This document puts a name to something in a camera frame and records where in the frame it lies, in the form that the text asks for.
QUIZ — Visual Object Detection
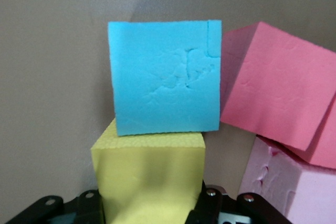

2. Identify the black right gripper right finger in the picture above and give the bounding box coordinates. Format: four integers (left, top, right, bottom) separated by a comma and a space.
185, 184, 291, 224

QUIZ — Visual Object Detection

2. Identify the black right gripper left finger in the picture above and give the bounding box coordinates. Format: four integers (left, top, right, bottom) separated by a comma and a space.
4, 189, 106, 224

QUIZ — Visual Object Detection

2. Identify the yellow foam cube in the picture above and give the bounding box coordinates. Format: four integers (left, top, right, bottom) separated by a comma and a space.
90, 118, 206, 224

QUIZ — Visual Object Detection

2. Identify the pink foam cube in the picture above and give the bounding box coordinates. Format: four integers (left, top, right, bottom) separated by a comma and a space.
237, 134, 336, 224

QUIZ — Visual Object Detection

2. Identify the cyan foam cube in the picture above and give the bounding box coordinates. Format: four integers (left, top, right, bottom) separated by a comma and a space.
107, 19, 223, 137

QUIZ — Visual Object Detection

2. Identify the red foam cube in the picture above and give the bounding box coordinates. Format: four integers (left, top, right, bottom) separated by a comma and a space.
219, 21, 336, 170

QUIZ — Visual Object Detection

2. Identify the brown table mat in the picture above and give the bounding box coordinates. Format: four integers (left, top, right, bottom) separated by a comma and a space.
0, 0, 336, 224

